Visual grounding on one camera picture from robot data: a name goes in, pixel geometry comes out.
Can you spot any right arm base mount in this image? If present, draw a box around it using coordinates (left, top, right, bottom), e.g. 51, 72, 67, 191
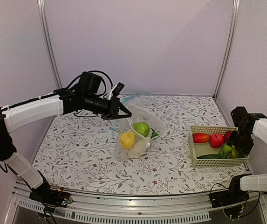
209, 175, 250, 208

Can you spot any beige perforated plastic basket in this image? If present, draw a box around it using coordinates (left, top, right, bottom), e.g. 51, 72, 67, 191
189, 126, 249, 168

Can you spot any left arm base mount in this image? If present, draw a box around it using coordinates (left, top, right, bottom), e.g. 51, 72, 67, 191
29, 177, 73, 208

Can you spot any light green toy apple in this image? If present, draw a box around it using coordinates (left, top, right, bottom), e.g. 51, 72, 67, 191
133, 122, 150, 137

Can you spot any frosted white zip top bag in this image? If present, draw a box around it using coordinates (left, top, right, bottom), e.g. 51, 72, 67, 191
116, 105, 165, 161

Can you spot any white toy radish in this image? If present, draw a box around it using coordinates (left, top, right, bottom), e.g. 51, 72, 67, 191
146, 128, 160, 142

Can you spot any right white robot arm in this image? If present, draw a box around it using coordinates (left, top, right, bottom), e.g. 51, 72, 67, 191
225, 106, 267, 203

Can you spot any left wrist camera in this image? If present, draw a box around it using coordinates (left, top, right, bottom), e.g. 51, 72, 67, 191
105, 82, 125, 100

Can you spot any white toy cauliflower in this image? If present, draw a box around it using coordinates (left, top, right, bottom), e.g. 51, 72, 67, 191
128, 140, 150, 158

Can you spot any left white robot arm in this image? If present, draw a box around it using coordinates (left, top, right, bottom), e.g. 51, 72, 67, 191
0, 70, 131, 203

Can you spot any aluminium corner post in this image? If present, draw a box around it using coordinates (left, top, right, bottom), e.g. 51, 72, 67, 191
37, 0, 62, 89
213, 0, 240, 100

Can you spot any clear bag with blue zipper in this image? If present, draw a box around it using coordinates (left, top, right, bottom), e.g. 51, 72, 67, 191
109, 91, 150, 133

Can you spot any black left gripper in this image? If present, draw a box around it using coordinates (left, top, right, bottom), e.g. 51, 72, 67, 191
83, 93, 132, 120

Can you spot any dark green toy cucumber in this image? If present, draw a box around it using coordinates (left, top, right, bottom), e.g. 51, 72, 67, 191
197, 154, 228, 160

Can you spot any red toy apple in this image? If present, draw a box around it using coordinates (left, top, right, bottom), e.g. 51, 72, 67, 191
210, 133, 224, 148

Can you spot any green toy avocado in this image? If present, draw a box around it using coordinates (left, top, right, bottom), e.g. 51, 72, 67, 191
232, 148, 246, 159

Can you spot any green toy lime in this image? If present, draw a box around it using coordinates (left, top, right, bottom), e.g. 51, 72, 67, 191
222, 144, 233, 155

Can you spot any aluminium front rail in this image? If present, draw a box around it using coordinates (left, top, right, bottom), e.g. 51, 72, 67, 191
4, 180, 267, 224

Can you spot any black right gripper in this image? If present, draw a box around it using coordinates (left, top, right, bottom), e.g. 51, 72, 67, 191
226, 127, 254, 155

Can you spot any left aluminium corner post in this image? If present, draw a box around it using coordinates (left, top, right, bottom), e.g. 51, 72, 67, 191
37, 0, 62, 89

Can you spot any floral patterned table mat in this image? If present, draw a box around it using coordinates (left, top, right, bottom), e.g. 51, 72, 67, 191
33, 95, 246, 195

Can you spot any right aluminium corner post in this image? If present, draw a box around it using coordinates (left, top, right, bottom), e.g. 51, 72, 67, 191
213, 0, 240, 100

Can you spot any red toy tomato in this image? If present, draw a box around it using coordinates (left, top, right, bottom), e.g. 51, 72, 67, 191
223, 131, 232, 143

